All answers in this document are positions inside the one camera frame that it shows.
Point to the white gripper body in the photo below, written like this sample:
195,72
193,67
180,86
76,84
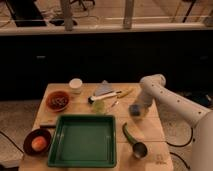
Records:
144,99

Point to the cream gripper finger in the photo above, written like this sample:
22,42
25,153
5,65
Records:
144,112

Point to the blue sponge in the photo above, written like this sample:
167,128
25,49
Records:
134,110

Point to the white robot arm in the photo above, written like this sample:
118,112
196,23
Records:
200,118

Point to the green plastic tray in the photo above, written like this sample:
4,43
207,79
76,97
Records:
84,141

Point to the wooden table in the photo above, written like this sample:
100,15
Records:
147,129

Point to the light green small object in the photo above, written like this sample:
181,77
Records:
98,107

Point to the grey blue cloth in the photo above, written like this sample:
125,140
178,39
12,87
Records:
103,88

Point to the white cup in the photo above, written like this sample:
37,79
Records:
76,85

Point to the orange bowl with contents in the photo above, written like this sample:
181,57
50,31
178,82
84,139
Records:
57,101

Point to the black marker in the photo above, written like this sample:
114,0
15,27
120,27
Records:
47,126

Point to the orange fruit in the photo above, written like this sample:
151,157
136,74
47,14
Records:
39,143

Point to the dark brown bowl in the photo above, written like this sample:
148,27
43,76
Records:
27,147

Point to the yellow handled knife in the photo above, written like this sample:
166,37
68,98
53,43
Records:
121,94

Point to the green handled metal scoop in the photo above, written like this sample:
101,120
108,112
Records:
139,148

